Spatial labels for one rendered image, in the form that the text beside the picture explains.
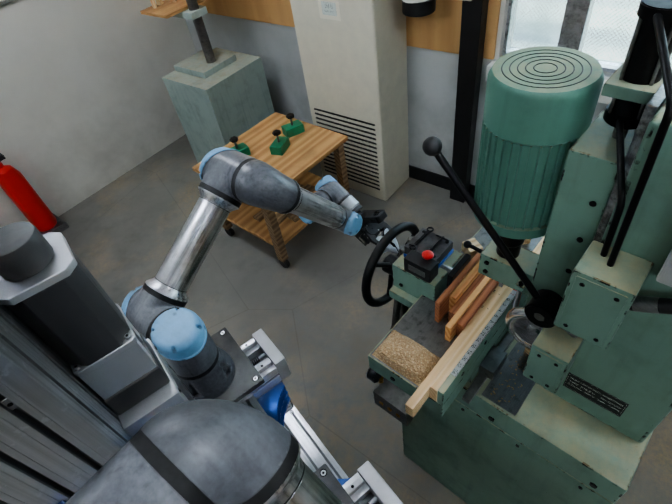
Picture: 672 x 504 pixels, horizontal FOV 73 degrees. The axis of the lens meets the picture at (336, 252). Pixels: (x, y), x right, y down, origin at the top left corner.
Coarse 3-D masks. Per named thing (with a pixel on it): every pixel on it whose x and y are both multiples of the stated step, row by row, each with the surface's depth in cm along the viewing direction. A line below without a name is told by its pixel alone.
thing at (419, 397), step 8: (496, 288) 114; (496, 296) 112; (472, 320) 108; (464, 328) 107; (472, 328) 107; (464, 336) 105; (456, 344) 104; (448, 352) 103; (440, 360) 102; (448, 360) 102; (440, 368) 101; (432, 376) 100; (424, 384) 99; (416, 392) 98; (424, 392) 97; (408, 400) 96; (416, 400) 96; (424, 400) 99; (408, 408) 96; (416, 408) 97
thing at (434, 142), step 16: (432, 144) 79; (448, 176) 82; (464, 192) 82; (496, 240) 84; (512, 256) 84; (528, 288) 86; (528, 304) 86; (544, 304) 84; (544, 320) 85; (576, 336) 85
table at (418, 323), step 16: (480, 240) 131; (416, 304) 118; (432, 304) 118; (400, 320) 116; (416, 320) 115; (432, 320) 114; (416, 336) 112; (432, 336) 111; (496, 336) 112; (432, 352) 108; (384, 368) 108; (400, 384) 107; (464, 384) 107; (432, 400) 100; (448, 400) 101
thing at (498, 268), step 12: (492, 240) 107; (492, 252) 105; (528, 252) 103; (480, 264) 108; (492, 264) 105; (504, 264) 102; (528, 264) 101; (492, 276) 107; (504, 276) 105; (516, 276) 102; (528, 276) 99
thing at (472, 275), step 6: (474, 270) 115; (468, 276) 114; (474, 276) 114; (462, 282) 113; (468, 282) 113; (456, 288) 112; (462, 288) 112; (456, 294) 111; (462, 294) 113; (450, 300) 112; (456, 300) 111; (450, 306) 113
